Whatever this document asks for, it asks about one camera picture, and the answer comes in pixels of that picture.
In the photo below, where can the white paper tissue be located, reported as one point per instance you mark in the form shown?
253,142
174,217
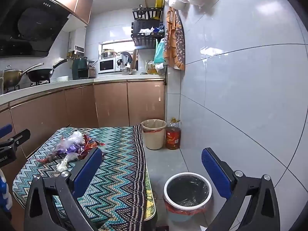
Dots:
68,160

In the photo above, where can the clear plastic bag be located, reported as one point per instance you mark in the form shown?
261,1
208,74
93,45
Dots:
72,139

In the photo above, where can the steel wok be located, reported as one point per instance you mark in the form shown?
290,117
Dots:
12,77

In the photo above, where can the gas stove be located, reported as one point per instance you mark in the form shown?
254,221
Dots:
26,85

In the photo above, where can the cooking oil bottle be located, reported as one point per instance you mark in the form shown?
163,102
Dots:
173,137

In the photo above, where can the teal bag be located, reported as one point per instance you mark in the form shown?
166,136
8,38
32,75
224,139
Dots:
159,53

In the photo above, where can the black frying pan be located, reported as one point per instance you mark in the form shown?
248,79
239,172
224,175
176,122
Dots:
38,75

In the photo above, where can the white microwave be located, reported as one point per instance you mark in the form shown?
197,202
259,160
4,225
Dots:
107,65

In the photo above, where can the white round trash bin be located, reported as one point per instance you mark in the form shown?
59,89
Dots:
187,190

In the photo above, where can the person's left hand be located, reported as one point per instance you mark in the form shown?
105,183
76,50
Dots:
4,192

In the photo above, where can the steel pot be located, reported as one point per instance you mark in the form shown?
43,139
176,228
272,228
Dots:
108,54

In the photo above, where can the red snack wrapper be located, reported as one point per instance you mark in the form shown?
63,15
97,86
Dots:
90,144

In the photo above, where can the purple wrapper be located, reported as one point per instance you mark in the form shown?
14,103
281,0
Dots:
73,149

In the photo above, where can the clear wrapper with red print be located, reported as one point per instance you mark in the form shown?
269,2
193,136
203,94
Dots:
49,157

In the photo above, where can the brown wall cabinet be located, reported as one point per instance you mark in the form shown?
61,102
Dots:
81,6

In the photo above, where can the yellow roll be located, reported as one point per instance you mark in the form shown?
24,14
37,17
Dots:
159,6

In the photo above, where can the black range hood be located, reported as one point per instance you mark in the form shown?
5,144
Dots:
31,28

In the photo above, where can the black storage rack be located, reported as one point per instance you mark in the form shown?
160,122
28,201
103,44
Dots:
146,43

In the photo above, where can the brown kitchen base cabinet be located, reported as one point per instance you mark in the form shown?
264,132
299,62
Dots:
110,101

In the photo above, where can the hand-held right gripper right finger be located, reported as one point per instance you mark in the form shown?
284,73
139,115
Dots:
216,173

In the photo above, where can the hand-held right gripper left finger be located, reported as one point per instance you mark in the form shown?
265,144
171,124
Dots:
87,170

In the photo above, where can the yellow food package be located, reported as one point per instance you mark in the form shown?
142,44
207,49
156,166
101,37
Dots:
152,68

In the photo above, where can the white water heater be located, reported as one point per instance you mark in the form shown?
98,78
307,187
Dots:
78,38

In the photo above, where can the dark green countertop appliance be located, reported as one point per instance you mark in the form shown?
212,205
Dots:
80,68

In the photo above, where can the beige plastic trash bin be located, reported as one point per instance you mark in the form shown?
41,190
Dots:
154,134

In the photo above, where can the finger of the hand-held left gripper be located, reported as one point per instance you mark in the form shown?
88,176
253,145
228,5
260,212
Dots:
5,130
19,136

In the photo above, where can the zigzag patterned tablecloth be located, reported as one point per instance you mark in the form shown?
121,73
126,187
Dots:
115,163

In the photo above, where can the floral apron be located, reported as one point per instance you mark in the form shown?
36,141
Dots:
174,43

